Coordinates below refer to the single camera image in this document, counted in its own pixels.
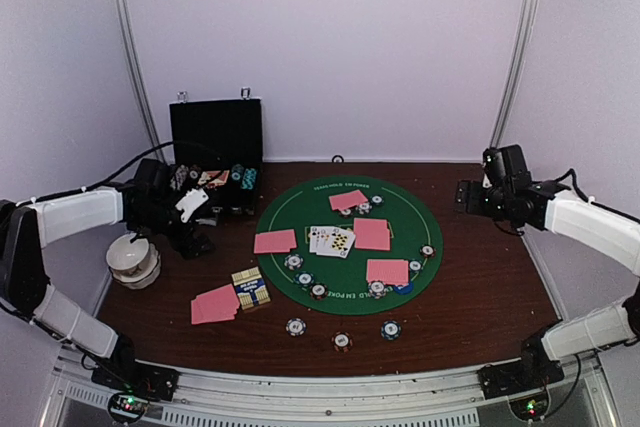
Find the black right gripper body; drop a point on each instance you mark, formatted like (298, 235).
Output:
(495, 206)

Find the white left wrist cover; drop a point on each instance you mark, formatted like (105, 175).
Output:
(190, 203)

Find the teal chips in case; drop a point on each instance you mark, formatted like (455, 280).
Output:
(246, 177)

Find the right aluminium frame post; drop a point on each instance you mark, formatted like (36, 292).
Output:
(525, 26)

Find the pink playing card deck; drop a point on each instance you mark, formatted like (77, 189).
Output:
(218, 305)

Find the face up community cards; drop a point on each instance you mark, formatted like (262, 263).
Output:
(331, 241)

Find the pink cards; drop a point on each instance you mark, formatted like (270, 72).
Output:
(372, 234)
(347, 200)
(388, 271)
(282, 241)

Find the card deck holder box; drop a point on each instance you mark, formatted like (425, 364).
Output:
(250, 288)

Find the aluminium front rail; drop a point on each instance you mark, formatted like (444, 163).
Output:
(451, 397)

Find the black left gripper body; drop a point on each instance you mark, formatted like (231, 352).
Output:
(177, 241)

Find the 10 chips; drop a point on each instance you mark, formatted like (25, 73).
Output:
(377, 289)
(293, 261)
(364, 208)

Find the red playing card in case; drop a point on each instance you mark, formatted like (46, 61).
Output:
(216, 178)

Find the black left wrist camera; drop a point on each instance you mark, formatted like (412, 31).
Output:
(152, 176)

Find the blue green 50 chip stack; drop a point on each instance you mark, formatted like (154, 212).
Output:
(390, 330)

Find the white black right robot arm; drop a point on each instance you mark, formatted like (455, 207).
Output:
(608, 237)

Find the aluminium frame post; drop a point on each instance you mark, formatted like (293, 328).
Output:
(135, 73)
(525, 26)

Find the round green poker mat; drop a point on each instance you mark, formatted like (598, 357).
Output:
(410, 222)

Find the white ceramic bowl stack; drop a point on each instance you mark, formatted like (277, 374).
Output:
(134, 261)

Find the red black 100 chip stack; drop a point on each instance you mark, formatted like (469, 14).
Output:
(342, 342)

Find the left aluminium frame post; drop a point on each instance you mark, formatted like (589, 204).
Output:
(135, 73)

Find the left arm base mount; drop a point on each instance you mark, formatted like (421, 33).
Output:
(145, 381)

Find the blue white 10 chip stack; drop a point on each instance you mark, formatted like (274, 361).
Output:
(295, 327)

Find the black white chips in case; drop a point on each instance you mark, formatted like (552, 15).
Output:
(184, 177)

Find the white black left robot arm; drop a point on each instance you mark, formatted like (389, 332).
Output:
(63, 226)

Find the black poker chip case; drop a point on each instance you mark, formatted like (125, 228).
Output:
(216, 135)

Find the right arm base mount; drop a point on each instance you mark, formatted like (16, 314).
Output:
(520, 379)

